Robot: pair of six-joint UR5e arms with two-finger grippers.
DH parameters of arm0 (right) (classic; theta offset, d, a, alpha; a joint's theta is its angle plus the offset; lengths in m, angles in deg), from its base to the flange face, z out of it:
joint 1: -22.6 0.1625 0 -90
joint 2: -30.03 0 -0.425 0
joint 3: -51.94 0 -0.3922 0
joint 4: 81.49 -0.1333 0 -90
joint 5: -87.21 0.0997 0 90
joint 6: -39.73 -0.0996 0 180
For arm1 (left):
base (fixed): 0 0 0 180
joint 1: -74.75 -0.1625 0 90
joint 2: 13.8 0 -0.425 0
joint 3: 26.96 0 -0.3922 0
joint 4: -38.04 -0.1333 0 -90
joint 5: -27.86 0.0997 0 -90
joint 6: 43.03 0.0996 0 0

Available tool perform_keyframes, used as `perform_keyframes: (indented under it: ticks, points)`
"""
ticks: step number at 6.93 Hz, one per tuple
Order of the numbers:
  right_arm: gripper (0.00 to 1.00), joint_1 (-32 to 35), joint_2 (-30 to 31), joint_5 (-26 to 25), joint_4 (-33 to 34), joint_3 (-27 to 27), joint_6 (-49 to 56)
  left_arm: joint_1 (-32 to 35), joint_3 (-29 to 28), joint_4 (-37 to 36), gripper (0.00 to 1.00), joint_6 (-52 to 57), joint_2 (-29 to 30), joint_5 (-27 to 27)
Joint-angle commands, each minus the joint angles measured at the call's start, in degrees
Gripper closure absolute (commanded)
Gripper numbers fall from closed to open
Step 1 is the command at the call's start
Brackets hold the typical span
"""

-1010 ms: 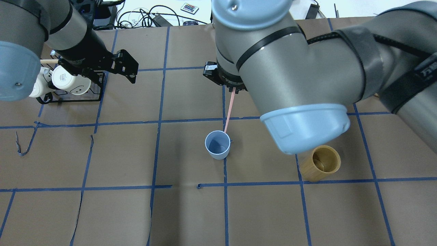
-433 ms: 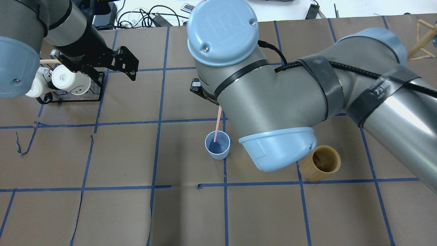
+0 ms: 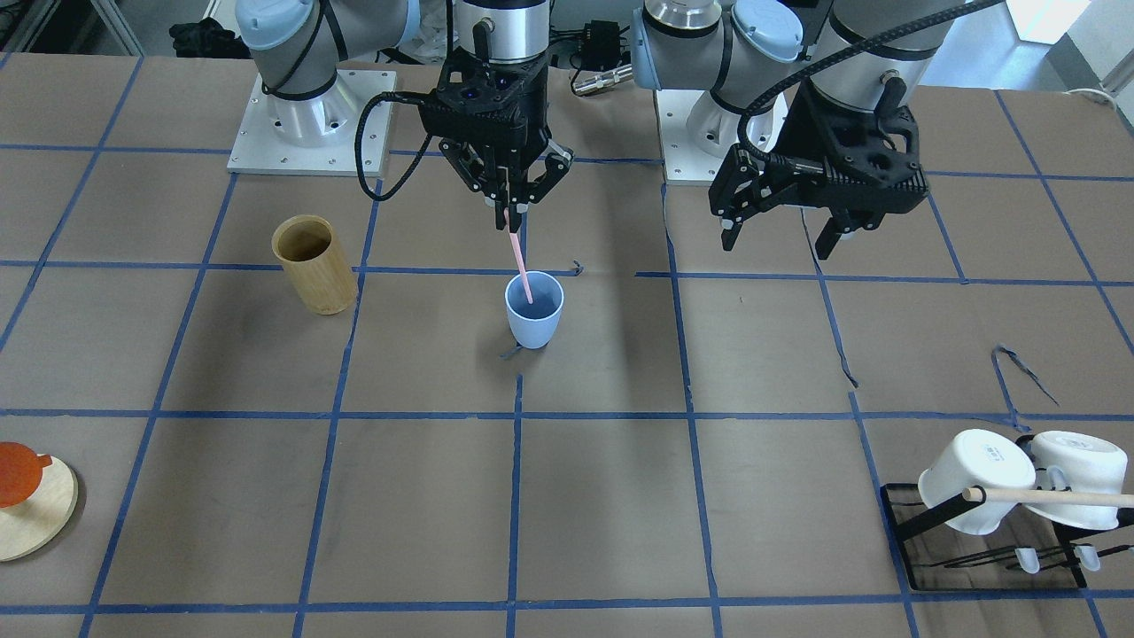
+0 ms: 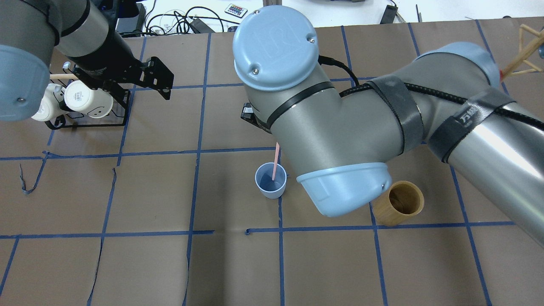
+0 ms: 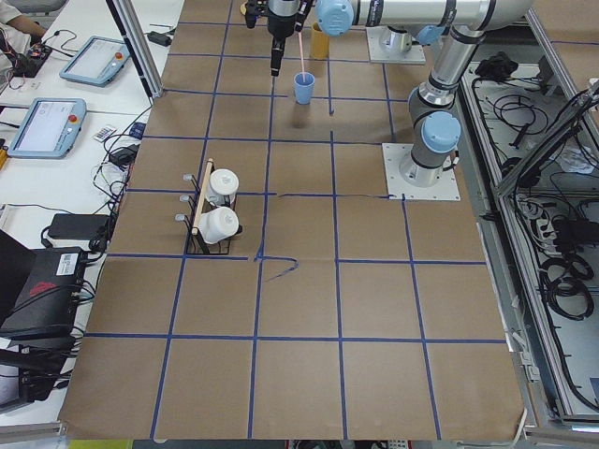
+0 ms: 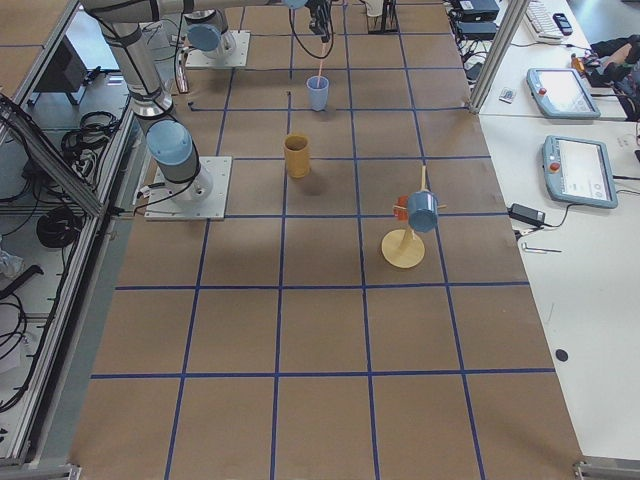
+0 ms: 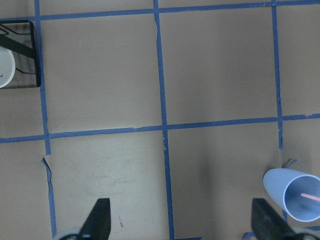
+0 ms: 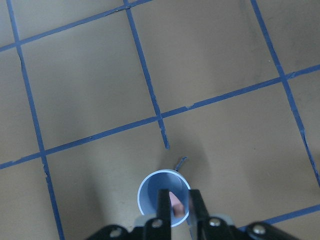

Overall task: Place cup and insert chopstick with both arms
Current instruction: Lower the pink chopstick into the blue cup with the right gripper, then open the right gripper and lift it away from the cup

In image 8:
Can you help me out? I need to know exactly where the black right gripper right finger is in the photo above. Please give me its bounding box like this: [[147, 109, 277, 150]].
[[188, 189, 234, 240]]

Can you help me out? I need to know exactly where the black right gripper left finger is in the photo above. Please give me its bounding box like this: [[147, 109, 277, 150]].
[[142, 189, 172, 240]]

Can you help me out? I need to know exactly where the pink chopstick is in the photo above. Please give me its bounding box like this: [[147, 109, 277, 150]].
[[169, 191, 185, 218]]

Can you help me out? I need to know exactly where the light blue plastic cup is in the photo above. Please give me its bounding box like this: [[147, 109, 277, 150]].
[[136, 169, 191, 228]]

